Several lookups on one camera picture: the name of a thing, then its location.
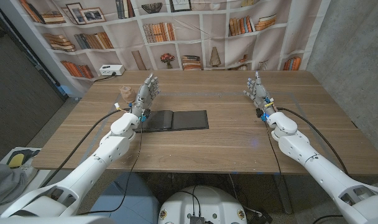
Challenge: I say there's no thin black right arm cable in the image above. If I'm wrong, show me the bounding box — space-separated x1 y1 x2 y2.
265 121 283 175

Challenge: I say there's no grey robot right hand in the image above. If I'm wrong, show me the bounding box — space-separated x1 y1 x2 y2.
242 71 277 118

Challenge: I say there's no white power strip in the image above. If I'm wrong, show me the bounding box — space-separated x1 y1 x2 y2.
99 64 126 77

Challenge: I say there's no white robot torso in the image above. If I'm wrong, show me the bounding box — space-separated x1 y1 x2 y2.
157 185 247 224

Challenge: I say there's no printed bookshelf backdrop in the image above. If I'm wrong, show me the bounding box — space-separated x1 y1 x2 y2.
0 0 331 97

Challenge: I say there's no grey table leg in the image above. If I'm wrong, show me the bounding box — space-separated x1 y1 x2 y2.
271 174 294 215

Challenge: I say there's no grey fabric bundle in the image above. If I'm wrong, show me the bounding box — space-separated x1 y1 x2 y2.
0 161 28 207

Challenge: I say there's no white floor sheet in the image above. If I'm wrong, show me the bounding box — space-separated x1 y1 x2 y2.
0 146 53 190

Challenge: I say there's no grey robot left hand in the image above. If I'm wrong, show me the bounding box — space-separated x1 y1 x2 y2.
130 73 161 118

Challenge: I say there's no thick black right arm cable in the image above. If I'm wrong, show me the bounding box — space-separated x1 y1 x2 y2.
276 106 349 175

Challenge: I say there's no yellow and black floor item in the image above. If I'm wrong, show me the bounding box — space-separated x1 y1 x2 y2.
6 149 40 169

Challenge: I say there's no black power adapter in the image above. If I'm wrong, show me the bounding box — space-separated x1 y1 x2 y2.
247 210 273 224

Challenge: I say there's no black open notebook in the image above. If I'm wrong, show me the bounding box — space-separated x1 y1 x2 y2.
141 110 210 133

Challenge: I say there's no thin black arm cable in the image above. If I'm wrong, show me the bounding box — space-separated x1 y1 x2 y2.
76 119 144 216
265 121 283 175

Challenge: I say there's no black power strip cord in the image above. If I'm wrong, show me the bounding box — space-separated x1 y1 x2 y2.
93 72 117 83

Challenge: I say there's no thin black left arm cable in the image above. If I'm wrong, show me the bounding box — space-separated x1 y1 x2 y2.
76 119 144 216

